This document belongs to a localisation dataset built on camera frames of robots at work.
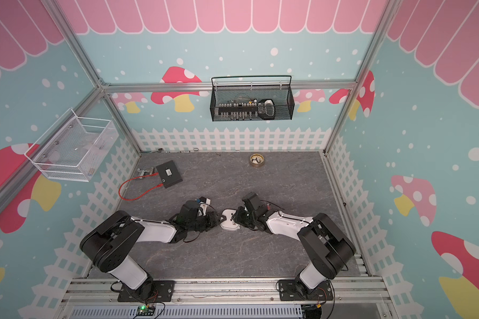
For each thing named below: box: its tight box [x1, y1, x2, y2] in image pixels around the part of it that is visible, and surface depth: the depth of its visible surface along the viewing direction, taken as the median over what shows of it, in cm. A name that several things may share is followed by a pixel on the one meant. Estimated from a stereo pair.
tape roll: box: [249, 153, 265, 168], surface depth 118 cm
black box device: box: [155, 160, 183, 189], surface depth 110 cm
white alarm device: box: [219, 208, 241, 232], surface depth 91 cm
